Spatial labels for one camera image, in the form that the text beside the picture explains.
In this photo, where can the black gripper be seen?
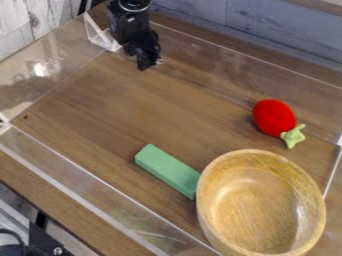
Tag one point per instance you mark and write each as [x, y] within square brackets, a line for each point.
[129, 20]

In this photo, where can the red plush strawberry toy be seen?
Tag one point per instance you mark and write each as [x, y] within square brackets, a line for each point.
[276, 120]

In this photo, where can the green rectangular block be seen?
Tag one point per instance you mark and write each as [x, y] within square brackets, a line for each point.
[169, 169]

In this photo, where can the wooden bowl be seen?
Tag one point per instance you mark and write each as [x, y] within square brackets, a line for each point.
[260, 205]

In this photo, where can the clear acrylic corner bracket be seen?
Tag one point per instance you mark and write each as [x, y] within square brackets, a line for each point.
[98, 36]

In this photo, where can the clear acrylic back wall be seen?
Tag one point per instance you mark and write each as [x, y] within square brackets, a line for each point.
[245, 79]

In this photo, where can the clear acrylic wall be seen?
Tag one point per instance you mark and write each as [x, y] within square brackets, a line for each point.
[245, 79]
[113, 223]

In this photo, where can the clear acrylic front wall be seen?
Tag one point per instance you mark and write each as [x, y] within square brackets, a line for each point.
[113, 223]

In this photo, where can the black clamp with cable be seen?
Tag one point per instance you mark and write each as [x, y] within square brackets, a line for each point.
[25, 239]

